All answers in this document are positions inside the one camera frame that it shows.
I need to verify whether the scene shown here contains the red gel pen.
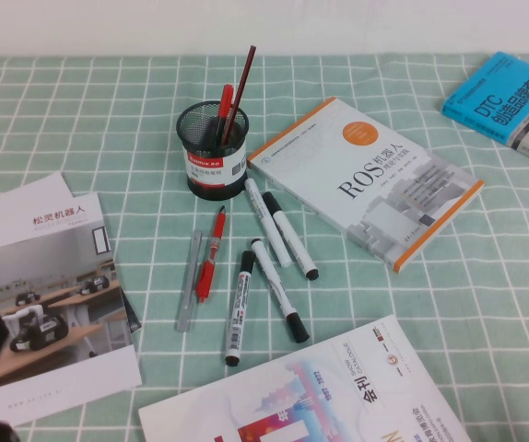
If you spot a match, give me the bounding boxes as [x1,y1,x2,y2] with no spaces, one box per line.
[194,204,228,306]

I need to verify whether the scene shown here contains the all white marker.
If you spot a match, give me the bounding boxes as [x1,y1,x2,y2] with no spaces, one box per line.
[243,177,292,270]

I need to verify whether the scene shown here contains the green checked tablecloth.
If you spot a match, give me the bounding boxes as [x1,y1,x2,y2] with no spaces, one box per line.
[0,53,529,442]

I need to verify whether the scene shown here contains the clear grey pen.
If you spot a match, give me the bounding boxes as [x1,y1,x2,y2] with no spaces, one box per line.
[174,228,204,333]

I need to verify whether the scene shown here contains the red and black marker pen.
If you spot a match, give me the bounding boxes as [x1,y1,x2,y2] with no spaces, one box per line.
[212,83,235,146]

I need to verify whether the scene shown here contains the white marker with printed label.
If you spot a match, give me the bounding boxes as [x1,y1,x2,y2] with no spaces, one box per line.
[224,250,257,367]

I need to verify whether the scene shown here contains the white marker with black cap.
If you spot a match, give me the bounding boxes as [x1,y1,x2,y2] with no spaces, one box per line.
[251,238,312,344]

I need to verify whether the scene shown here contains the white ROS book orange edge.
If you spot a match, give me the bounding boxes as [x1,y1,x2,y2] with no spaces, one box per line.
[246,96,486,273]

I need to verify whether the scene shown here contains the white show catalogue magazine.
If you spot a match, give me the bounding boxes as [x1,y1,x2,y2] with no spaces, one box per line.
[136,314,474,442]

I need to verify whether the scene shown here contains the black mesh pen holder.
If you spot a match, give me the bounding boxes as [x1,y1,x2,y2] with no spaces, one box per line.
[175,101,251,202]

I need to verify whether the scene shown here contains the blue DTC book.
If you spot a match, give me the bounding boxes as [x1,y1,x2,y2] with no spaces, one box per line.
[441,51,529,149]

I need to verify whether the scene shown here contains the white marker with black ends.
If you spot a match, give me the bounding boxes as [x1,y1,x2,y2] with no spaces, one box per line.
[261,191,321,282]

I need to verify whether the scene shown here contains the red black striped pencil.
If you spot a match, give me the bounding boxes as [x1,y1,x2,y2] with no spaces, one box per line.
[220,44,258,146]

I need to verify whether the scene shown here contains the robot photo brochure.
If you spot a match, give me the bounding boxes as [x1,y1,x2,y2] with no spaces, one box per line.
[0,192,144,427]

